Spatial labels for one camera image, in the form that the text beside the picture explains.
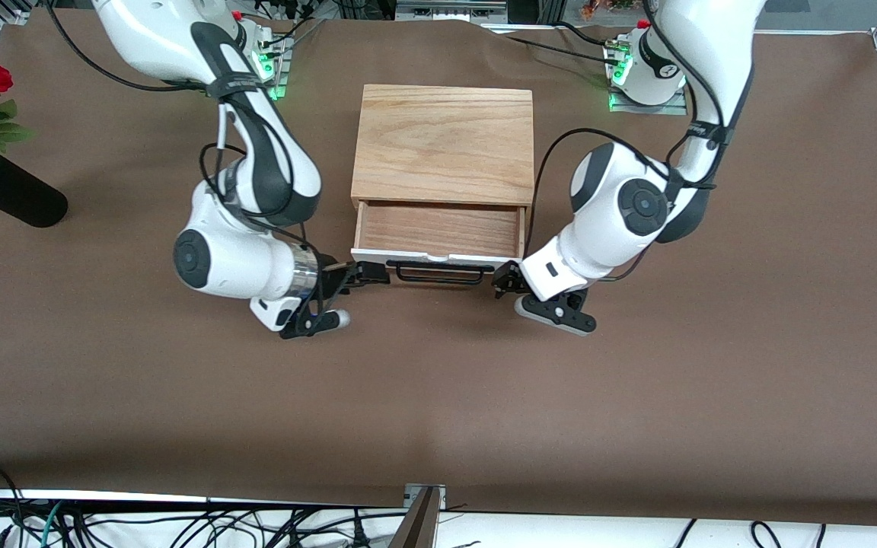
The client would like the white front drawer black handle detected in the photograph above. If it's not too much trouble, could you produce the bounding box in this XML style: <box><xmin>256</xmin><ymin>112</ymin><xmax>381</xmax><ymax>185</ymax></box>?
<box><xmin>351</xmin><ymin>200</ymin><xmax>527</xmax><ymax>286</ymax></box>

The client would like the metal base plate right arm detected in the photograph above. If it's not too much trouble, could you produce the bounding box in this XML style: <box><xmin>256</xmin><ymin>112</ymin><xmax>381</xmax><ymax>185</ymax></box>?
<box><xmin>256</xmin><ymin>46</ymin><xmax>288</xmax><ymax>100</ymax></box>

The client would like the metal base plate left arm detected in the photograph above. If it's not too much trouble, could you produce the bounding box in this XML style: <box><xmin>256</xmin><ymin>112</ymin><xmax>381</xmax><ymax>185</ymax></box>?
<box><xmin>609</xmin><ymin>85</ymin><xmax>689</xmax><ymax>116</ymax></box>

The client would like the light wooden drawer cabinet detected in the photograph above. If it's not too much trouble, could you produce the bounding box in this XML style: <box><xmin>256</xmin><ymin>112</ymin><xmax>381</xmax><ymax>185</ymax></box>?
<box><xmin>351</xmin><ymin>84</ymin><xmax>536</xmax><ymax>218</ymax></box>

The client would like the brown table cover sheet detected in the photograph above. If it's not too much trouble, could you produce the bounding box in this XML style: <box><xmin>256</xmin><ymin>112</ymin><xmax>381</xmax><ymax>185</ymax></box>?
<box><xmin>0</xmin><ymin>8</ymin><xmax>877</xmax><ymax>527</ymax></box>

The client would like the grey power strip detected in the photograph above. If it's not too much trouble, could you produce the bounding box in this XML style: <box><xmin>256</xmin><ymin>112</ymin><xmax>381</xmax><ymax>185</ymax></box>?
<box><xmin>396</xmin><ymin>0</ymin><xmax>509</xmax><ymax>24</ymax></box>

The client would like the black cylindrical vase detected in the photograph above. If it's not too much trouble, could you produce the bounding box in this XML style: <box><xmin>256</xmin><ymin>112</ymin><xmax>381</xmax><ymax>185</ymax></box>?
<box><xmin>0</xmin><ymin>152</ymin><xmax>69</xmax><ymax>228</ymax></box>

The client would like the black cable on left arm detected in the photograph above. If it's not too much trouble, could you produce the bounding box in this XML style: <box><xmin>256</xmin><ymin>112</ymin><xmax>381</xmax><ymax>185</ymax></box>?
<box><xmin>525</xmin><ymin>0</ymin><xmax>729</xmax><ymax>284</ymax></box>

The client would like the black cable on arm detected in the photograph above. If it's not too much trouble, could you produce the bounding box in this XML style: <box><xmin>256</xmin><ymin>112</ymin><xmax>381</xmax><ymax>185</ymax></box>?
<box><xmin>46</xmin><ymin>0</ymin><xmax>322</xmax><ymax>256</ymax></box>
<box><xmin>525</xmin><ymin>0</ymin><xmax>729</xmax><ymax>284</ymax></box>

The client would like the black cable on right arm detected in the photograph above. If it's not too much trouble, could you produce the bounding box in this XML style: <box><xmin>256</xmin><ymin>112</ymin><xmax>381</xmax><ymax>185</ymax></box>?
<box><xmin>46</xmin><ymin>0</ymin><xmax>322</xmax><ymax>256</ymax></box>

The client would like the black cable to left base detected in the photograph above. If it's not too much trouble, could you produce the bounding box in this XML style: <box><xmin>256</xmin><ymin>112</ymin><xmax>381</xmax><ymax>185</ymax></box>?
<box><xmin>484</xmin><ymin>21</ymin><xmax>616</xmax><ymax>63</ymax></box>

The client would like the black cable to base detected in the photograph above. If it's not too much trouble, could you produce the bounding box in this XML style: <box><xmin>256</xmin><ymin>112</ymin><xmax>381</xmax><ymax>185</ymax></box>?
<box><xmin>484</xmin><ymin>21</ymin><xmax>616</xmax><ymax>63</ymax></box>
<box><xmin>260</xmin><ymin>14</ymin><xmax>327</xmax><ymax>56</ymax></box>

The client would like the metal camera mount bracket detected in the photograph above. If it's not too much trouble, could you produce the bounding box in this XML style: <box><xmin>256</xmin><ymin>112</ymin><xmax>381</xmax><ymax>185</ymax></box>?
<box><xmin>388</xmin><ymin>483</ymin><xmax>447</xmax><ymax>548</ymax></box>

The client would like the black cable to right base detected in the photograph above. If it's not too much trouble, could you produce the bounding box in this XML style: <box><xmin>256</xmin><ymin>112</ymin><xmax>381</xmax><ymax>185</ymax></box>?
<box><xmin>260</xmin><ymin>14</ymin><xmax>327</xmax><ymax>56</ymax></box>

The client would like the teal cable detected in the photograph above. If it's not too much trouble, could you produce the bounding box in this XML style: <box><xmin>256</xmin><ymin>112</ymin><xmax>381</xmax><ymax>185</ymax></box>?
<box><xmin>37</xmin><ymin>501</ymin><xmax>65</xmax><ymax>548</ymax></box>

